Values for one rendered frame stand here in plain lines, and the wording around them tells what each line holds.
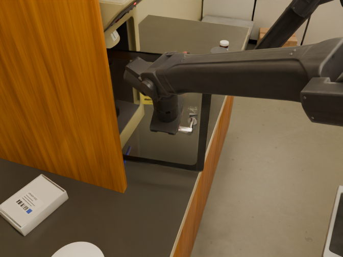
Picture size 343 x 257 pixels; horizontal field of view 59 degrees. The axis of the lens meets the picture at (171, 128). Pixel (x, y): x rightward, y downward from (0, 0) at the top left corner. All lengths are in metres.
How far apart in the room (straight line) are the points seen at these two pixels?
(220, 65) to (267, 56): 0.07
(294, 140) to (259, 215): 0.84
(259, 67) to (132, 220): 0.68
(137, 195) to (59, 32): 0.54
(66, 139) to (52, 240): 0.28
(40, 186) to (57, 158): 0.10
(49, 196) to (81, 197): 0.10
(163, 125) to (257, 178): 1.68
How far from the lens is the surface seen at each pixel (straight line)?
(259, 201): 2.21
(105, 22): 0.74
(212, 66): 0.44
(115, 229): 0.94
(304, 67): 0.34
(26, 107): 0.94
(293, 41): 3.67
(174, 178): 1.03
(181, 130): 0.80
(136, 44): 1.09
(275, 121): 2.86
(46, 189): 1.03
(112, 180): 0.98
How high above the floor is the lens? 1.74
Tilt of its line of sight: 41 degrees down
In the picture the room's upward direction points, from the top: straight up
